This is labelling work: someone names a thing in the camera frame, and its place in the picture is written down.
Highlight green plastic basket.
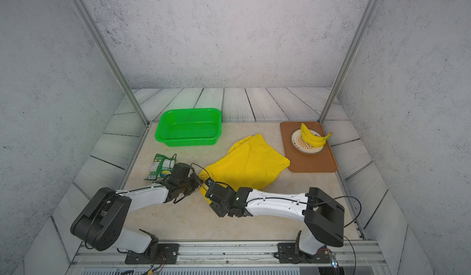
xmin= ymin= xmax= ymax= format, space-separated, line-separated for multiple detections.
xmin=155 ymin=108 xmax=222 ymax=147

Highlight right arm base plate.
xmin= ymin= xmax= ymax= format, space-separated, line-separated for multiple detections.
xmin=274 ymin=243 xmax=332 ymax=264

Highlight left aluminium frame post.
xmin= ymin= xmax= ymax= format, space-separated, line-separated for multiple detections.
xmin=70 ymin=0 xmax=150 ymax=127

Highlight patterned round plate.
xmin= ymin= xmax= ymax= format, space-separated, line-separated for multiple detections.
xmin=291 ymin=129 xmax=327 ymax=155

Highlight green snack packet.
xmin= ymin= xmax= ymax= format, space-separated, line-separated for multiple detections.
xmin=145 ymin=154 xmax=177 ymax=183

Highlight aluminium mounting rail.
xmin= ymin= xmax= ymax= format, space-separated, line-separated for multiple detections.
xmin=67 ymin=240 xmax=400 ymax=275

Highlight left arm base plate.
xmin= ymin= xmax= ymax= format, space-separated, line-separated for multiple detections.
xmin=125 ymin=243 xmax=180 ymax=265

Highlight yellow shorts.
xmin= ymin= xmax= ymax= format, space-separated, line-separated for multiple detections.
xmin=199 ymin=134 xmax=290 ymax=190

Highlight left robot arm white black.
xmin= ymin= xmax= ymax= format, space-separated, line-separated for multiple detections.
xmin=70 ymin=163 xmax=202 ymax=254

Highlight right aluminium frame post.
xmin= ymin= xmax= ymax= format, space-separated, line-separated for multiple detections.
xmin=318 ymin=0 xmax=380 ymax=124

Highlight brown wooden tray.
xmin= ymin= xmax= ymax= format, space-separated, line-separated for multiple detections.
xmin=280 ymin=121 xmax=338 ymax=173

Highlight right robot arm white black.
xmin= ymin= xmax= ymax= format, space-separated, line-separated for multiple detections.
xmin=203 ymin=178 xmax=345 ymax=255

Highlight yellow banana bunch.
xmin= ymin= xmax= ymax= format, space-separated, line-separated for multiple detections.
xmin=301 ymin=123 xmax=332 ymax=148

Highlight aluminium frame post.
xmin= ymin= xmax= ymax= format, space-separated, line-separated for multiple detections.
xmin=318 ymin=0 xmax=380 ymax=124
xmin=70 ymin=0 xmax=150 ymax=127

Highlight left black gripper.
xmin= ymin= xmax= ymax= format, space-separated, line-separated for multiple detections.
xmin=178 ymin=173 xmax=205 ymax=197

